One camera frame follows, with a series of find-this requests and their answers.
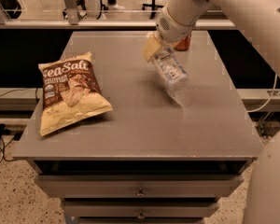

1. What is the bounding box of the red cola can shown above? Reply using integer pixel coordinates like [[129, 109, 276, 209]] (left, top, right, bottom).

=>
[[175, 35, 191, 51]]

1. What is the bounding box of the sea salt chips bag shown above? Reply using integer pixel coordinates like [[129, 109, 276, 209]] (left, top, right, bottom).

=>
[[38, 51, 112, 136]]

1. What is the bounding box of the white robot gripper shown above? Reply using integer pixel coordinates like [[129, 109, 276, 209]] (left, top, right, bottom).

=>
[[143, 0, 213, 62]]

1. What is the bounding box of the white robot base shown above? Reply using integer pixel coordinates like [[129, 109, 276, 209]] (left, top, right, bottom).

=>
[[243, 132, 280, 224]]

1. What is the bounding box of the upper grey drawer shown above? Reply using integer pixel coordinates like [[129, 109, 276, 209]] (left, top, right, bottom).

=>
[[35, 175, 244, 199]]

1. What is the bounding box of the metal railing bar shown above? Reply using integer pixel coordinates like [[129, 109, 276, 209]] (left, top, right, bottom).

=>
[[0, 18, 237, 30]]

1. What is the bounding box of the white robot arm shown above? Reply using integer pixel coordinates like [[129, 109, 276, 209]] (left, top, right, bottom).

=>
[[143, 0, 280, 77]]

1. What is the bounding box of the clear plastic water bottle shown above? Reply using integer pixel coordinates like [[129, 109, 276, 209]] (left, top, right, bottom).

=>
[[151, 46, 189, 106]]

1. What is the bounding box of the black floor cable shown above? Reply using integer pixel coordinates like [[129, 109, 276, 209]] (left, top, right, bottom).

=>
[[0, 123, 22, 169]]

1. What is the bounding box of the lower grey drawer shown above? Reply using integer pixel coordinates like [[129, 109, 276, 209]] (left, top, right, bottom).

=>
[[62, 199, 219, 218]]

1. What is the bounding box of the grey drawer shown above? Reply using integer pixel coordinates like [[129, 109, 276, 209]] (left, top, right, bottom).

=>
[[35, 175, 244, 199], [62, 199, 219, 218]]

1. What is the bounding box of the black chair base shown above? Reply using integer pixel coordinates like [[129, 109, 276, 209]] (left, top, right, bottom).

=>
[[142, 0, 162, 20]]

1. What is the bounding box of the grey drawer cabinet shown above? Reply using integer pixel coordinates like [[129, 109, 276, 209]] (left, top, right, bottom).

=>
[[14, 31, 262, 224]]

